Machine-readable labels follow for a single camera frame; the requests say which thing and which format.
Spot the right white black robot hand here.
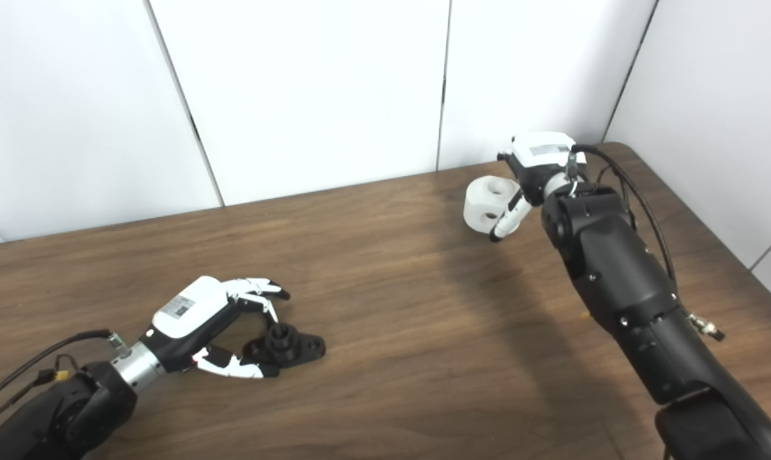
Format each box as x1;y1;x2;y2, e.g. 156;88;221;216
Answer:
489;132;588;243

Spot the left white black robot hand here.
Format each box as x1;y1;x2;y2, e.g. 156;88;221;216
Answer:
141;276;292;380

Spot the round white piece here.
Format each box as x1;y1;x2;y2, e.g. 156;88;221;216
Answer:
463;176;522;234

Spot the black flanged holder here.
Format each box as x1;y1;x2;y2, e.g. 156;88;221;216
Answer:
242;323;327;376

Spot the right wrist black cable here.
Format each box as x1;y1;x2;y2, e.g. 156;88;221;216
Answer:
570;144;725;342

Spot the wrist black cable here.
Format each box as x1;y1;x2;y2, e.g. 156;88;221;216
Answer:
0;329;130;435
570;144;725;342

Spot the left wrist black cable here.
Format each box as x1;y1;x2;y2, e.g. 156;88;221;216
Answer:
0;329;130;435

